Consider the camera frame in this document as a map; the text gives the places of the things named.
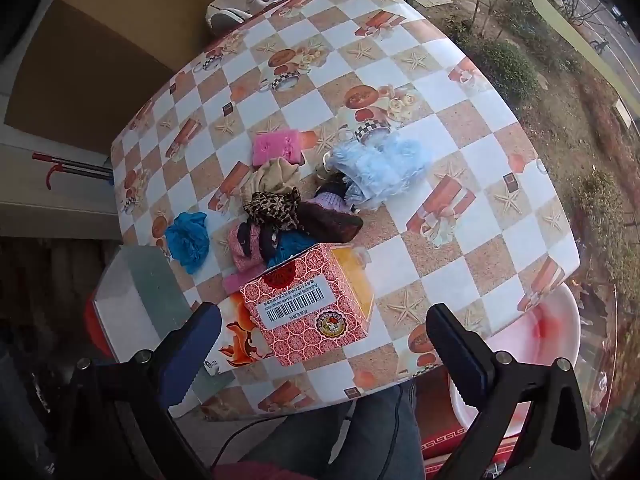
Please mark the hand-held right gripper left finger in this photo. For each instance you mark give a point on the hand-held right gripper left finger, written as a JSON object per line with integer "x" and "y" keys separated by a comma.
{"x": 182, "y": 360}

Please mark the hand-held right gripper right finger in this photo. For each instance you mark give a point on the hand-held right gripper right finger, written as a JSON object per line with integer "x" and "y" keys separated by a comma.
{"x": 462, "y": 355}

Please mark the white storage box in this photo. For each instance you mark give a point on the white storage box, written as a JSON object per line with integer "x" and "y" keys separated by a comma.
{"x": 135, "y": 300}

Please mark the blue ruffled cloth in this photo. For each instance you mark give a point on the blue ruffled cloth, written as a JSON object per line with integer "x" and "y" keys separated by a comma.
{"x": 187, "y": 241}

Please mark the pink black sock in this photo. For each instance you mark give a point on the pink black sock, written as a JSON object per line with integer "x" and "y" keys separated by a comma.
{"x": 247, "y": 250}

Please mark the dark brown sock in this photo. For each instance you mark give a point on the dark brown sock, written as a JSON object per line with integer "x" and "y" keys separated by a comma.
{"x": 332, "y": 223}

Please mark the light blue fluffy cloth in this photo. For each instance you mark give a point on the light blue fluffy cloth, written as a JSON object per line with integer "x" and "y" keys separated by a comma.
{"x": 385, "y": 170}

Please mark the beige knit sock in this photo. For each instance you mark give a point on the beige knit sock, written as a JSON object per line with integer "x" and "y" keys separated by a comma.
{"x": 272, "y": 177}

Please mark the purple black striped sock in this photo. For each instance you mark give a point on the purple black striped sock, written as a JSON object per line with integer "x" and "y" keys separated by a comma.
{"x": 330, "y": 197}

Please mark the pink white basin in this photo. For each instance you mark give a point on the pink white basin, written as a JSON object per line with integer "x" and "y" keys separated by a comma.
{"x": 540, "y": 330}

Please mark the red patterned carton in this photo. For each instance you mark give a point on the red patterned carton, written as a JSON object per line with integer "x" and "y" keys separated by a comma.
{"x": 445, "y": 445}

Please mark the red plastic stool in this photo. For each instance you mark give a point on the red plastic stool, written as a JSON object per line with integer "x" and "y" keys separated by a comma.
{"x": 92, "y": 325}

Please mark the person's leg in jeans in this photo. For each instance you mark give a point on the person's leg in jeans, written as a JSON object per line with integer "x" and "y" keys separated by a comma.
{"x": 360, "y": 435}

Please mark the red patterned box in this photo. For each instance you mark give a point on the red patterned box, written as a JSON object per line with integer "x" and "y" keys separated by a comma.
{"x": 310, "y": 305}

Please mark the teal lace cloth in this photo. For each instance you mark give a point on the teal lace cloth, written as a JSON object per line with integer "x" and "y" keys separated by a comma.
{"x": 292, "y": 249}

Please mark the leopard print scrunchie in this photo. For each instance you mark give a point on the leopard print scrunchie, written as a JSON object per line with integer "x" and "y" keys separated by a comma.
{"x": 272, "y": 211}

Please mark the pink sponge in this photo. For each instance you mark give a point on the pink sponge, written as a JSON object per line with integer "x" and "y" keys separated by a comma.
{"x": 277, "y": 147}

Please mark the checkered printed tablecloth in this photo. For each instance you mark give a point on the checkered printed tablecloth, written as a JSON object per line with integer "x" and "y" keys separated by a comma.
{"x": 450, "y": 110}

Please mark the brown cardboard sheet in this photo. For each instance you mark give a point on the brown cardboard sheet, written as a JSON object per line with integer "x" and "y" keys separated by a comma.
{"x": 100, "y": 60}

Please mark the white grey slipper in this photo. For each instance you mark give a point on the white grey slipper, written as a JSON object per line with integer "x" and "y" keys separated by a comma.
{"x": 230, "y": 12}

